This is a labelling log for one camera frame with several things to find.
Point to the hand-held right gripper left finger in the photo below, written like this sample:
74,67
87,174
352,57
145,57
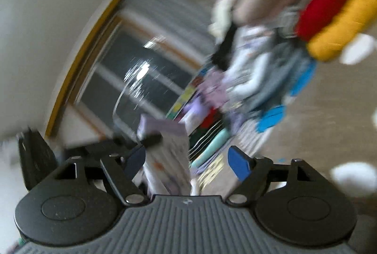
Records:
136,159

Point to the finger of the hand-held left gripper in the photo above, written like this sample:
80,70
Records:
151,139

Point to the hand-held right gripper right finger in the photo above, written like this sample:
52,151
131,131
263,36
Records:
240,164

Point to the white floral padded pants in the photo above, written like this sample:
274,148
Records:
168,159

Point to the stack of colourful folded clothes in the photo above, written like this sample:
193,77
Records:
210,121

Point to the stack of grey white clothes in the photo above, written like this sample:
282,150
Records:
279,71

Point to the wooden framed window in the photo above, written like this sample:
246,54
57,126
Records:
126,71

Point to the purple floral quilt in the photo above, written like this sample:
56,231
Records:
213,86

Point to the brown cartoon printed blanket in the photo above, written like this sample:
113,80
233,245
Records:
324,124

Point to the black garment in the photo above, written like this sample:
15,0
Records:
223,56

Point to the grey curtain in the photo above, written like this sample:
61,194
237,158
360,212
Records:
170,3

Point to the yellow folded garment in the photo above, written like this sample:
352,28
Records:
341,33

